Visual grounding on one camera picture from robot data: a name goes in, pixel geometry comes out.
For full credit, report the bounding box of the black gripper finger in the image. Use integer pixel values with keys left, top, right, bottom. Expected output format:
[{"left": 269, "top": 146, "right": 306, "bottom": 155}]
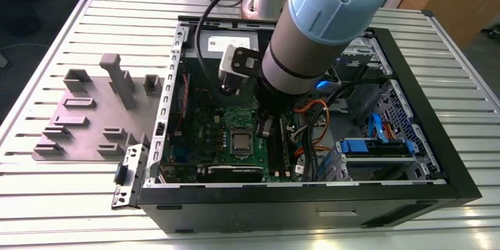
[{"left": 257, "top": 111, "right": 275, "bottom": 139}]

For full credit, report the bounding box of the metal socket cover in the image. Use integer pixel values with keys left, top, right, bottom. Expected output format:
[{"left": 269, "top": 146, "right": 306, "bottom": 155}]
[{"left": 230, "top": 126, "right": 257, "bottom": 156}]

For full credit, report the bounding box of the silver CPU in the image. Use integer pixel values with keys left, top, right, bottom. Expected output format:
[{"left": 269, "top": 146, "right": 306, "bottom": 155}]
[{"left": 234, "top": 134, "right": 253, "bottom": 149}]

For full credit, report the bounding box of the green motherboard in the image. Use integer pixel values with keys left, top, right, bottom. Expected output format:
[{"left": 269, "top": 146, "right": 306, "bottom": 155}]
[{"left": 162, "top": 97, "right": 305, "bottom": 183}]

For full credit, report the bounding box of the black graphics card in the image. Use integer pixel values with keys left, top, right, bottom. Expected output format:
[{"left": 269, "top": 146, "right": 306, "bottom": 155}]
[{"left": 198, "top": 164, "right": 266, "bottom": 183}]

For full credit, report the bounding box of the grey power supply unit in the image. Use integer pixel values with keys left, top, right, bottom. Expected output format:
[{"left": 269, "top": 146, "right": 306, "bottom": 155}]
[{"left": 183, "top": 29, "right": 271, "bottom": 107}]

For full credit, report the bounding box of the hard disk in blue carrier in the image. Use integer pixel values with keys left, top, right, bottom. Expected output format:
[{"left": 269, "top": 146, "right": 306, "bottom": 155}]
[{"left": 338, "top": 138, "right": 418, "bottom": 157}]

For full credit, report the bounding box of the silver metal drive cage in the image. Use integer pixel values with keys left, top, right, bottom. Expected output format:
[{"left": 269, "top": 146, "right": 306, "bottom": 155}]
[{"left": 331, "top": 30, "right": 393, "bottom": 98}]

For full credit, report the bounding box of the black PC case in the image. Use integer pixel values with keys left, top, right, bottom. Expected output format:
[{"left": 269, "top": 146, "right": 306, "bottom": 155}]
[{"left": 137, "top": 15, "right": 485, "bottom": 235}]

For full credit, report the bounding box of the silver metal disk bay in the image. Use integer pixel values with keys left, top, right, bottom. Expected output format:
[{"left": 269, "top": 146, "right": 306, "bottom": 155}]
[{"left": 334, "top": 137, "right": 449, "bottom": 183}]

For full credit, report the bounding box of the grey parts rack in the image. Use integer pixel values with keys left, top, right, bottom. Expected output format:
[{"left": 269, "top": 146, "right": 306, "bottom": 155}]
[{"left": 31, "top": 53, "right": 166, "bottom": 163}]

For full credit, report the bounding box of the orange wire bundle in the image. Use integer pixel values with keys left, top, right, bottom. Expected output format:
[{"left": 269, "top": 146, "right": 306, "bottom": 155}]
[{"left": 293, "top": 99, "right": 334, "bottom": 157}]

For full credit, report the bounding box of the black cable bundle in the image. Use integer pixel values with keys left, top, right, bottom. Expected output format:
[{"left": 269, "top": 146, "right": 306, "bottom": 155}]
[{"left": 301, "top": 78, "right": 386, "bottom": 182}]

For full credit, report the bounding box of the blue wire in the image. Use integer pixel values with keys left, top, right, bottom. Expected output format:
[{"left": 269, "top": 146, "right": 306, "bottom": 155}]
[{"left": 367, "top": 114, "right": 393, "bottom": 144}]

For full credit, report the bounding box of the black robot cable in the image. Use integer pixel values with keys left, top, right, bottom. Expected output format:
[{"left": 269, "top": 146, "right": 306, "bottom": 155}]
[{"left": 195, "top": 0, "right": 251, "bottom": 96}]

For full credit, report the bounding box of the silver expansion card bracket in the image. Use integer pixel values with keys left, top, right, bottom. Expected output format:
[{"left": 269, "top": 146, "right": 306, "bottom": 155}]
[{"left": 111, "top": 142, "right": 153, "bottom": 210}]

